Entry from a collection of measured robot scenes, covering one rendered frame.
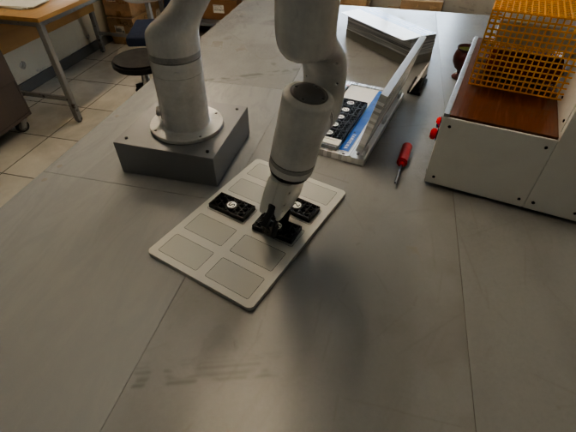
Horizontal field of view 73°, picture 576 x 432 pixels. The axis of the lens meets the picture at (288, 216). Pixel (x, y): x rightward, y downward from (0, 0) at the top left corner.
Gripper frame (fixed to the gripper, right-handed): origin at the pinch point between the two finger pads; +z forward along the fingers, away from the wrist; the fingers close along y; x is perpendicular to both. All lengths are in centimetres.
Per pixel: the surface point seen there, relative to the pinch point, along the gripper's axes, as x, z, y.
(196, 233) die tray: -14.0, 5.6, 9.4
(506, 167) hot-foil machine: 38, -15, -33
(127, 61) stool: -146, 61, -101
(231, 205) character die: -12.1, 3.9, -0.8
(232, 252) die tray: -4.2, 3.5, 10.2
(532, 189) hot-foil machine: 46, -12, -34
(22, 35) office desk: -286, 108, -131
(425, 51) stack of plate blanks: 4, -2, -111
